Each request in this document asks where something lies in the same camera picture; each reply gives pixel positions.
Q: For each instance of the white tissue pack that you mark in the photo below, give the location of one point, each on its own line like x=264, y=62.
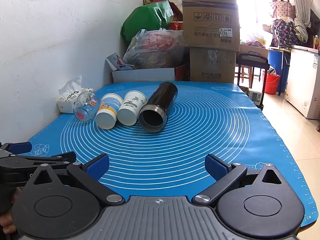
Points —
x=68, y=97

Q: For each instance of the white grey-print paper cup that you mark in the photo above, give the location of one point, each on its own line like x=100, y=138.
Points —
x=131, y=107

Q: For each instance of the white electronic scale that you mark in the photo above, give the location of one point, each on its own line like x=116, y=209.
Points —
x=255, y=96

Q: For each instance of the green plastic bag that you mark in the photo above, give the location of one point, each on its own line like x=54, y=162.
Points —
x=142, y=20

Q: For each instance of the orange drink bottle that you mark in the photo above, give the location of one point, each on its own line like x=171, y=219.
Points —
x=316, y=42

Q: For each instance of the black metal chair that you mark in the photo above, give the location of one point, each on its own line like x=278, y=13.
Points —
x=252, y=60

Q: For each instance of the blue silicone mat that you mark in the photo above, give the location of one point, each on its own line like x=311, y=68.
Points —
x=190, y=140

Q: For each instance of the pink patterned bag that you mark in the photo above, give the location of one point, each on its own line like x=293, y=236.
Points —
x=283, y=8

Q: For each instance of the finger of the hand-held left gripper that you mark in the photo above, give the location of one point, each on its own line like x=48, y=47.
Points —
x=21, y=147
x=60, y=158

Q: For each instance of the grey flat box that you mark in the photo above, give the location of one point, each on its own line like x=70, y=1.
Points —
x=142, y=75

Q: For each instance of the purple floral bag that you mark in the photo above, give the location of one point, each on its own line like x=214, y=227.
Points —
x=283, y=33

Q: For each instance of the cartoon printed paper bag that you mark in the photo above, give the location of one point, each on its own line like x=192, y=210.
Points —
x=117, y=61

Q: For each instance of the large cardboard box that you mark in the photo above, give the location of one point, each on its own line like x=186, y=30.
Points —
x=210, y=12

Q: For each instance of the red bucket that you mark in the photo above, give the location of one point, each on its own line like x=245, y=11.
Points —
x=272, y=83

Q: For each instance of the clear plastic bag red contents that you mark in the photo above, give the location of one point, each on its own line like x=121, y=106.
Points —
x=155, y=47

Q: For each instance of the blue plastic barrel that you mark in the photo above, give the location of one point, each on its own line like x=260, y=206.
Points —
x=276, y=60

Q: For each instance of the black thermos cup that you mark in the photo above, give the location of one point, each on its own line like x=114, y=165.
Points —
x=160, y=105

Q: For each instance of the beige curtain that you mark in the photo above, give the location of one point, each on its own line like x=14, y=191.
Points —
x=301, y=2

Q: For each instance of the white blue yellow paper cup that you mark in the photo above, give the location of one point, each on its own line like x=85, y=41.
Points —
x=108, y=110

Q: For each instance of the person's left hand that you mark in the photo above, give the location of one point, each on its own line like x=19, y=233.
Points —
x=6, y=223

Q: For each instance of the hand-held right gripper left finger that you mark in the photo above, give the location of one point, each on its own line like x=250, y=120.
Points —
x=98, y=167

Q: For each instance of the small cardboard box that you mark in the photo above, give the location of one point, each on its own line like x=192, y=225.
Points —
x=212, y=65

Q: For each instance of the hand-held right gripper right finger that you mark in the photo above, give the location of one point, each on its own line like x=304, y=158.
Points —
x=215, y=167

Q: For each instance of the clear glass cup with stickers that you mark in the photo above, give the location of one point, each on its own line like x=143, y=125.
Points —
x=86, y=107

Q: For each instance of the white chest freezer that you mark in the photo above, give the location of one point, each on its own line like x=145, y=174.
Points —
x=303, y=80

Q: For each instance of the red carton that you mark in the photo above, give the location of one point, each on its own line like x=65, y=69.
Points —
x=182, y=72

